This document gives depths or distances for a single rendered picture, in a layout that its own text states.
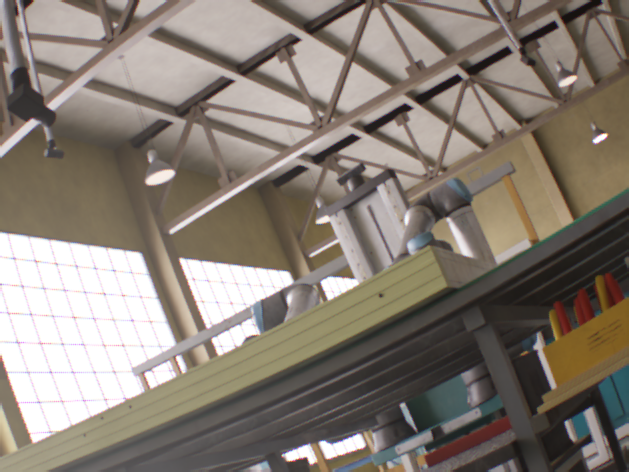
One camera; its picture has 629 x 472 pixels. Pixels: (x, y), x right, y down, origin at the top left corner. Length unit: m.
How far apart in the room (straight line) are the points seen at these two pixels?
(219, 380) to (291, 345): 0.15
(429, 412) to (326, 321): 2.30
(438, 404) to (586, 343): 2.30
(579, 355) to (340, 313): 0.40
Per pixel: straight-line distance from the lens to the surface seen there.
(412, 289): 1.38
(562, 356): 1.43
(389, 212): 3.79
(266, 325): 3.39
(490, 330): 1.44
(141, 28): 10.67
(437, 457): 2.36
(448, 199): 3.50
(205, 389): 1.53
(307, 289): 3.31
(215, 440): 1.87
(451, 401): 3.66
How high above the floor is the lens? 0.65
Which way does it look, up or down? 16 degrees up
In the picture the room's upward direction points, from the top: 24 degrees counter-clockwise
